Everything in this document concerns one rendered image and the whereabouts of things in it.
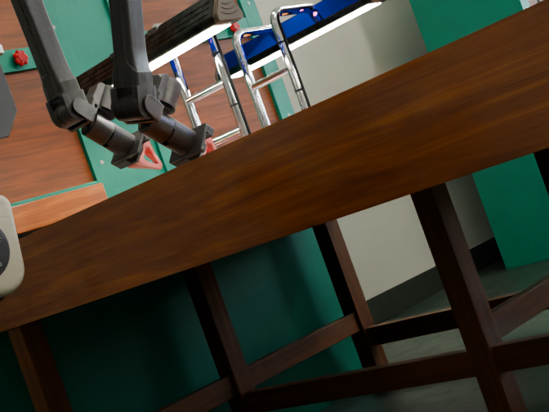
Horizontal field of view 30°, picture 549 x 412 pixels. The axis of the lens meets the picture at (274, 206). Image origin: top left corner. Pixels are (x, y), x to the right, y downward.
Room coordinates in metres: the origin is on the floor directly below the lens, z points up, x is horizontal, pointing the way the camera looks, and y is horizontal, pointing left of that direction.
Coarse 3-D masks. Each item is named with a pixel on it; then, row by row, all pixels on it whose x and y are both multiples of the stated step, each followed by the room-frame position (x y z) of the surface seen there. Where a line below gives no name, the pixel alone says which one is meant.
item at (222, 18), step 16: (208, 0) 2.16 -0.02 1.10; (224, 0) 2.14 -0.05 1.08; (176, 16) 2.24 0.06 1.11; (192, 16) 2.18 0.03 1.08; (208, 16) 2.13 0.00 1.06; (224, 16) 2.13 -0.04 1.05; (240, 16) 2.16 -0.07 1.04; (160, 32) 2.27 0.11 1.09; (176, 32) 2.21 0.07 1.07; (192, 32) 2.17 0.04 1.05; (160, 48) 2.25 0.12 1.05; (112, 64) 2.40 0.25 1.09; (80, 80) 2.50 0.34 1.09; (96, 80) 2.43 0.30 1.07; (112, 80) 2.38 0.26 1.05
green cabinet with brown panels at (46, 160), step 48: (0, 0) 2.71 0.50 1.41; (48, 0) 2.81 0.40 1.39; (96, 0) 2.94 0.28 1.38; (144, 0) 3.07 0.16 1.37; (192, 0) 3.21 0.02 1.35; (240, 0) 3.35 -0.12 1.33; (96, 48) 2.90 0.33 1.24; (192, 48) 3.16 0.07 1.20; (240, 96) 3.26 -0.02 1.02; (288, 96) 3.40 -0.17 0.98; (0, 144) 2.60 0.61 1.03; (48, 144) 2.71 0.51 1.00; (96, 144) 2.80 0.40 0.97; (0, 192) 2.57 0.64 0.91; (48, 192) 2.67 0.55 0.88
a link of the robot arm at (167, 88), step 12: (156, 84) 2.00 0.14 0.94; (168, 84) 2.01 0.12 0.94; (180, 84) 2.03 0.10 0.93; (144, 96) 1.92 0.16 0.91; (168, 96) 2.01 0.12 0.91; (144, 108) 1.92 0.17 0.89; (156, 108) 1.95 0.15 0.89; (132, 120) 1.98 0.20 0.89; (144, 120) 1.97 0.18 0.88; (156, 120) 1.95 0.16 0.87
